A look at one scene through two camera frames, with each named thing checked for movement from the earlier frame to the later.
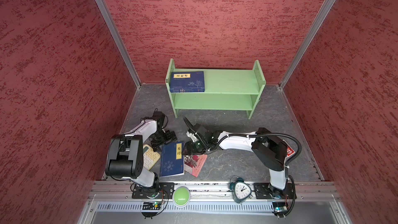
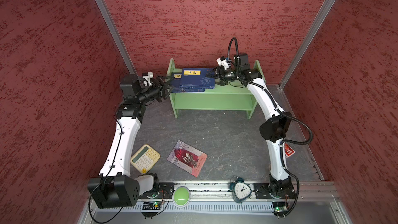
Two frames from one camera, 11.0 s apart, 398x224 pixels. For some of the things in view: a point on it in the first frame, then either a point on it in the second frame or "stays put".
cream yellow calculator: (150, 157) stays put
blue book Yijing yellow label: (172, 159) → (197, 78)
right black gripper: (190, 149) → (222, 73)
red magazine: (193, 164) stays put
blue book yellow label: (187, 82) stays put
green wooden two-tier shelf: (225, 89) stays put
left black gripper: (169, 139) → (161, 86)
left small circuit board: (151, 206) stays put
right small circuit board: (280, 208) stays put
